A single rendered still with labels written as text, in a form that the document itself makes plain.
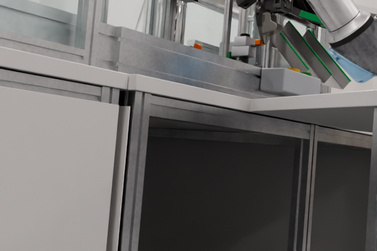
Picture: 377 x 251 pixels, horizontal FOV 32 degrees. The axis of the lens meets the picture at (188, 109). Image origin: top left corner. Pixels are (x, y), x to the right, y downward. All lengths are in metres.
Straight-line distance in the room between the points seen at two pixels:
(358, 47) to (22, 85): 0.79
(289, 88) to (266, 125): 0.13
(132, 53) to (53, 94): 0.27
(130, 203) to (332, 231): 1.50
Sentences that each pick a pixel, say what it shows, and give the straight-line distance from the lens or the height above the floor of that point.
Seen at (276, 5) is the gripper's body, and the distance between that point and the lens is 1.91.
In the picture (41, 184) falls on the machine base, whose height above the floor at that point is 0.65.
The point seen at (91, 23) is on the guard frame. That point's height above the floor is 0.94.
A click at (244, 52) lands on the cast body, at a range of 1.95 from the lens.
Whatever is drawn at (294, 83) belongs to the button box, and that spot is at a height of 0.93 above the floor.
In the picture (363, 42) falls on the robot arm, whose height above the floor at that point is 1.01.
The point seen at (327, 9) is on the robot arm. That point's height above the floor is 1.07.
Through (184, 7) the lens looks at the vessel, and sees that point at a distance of 2.95.
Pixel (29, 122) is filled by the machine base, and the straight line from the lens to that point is 1.07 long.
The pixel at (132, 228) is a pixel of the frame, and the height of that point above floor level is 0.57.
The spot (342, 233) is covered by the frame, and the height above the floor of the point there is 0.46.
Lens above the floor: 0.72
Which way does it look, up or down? 4 degrees up
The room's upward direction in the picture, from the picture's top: 5 degrees clockwise
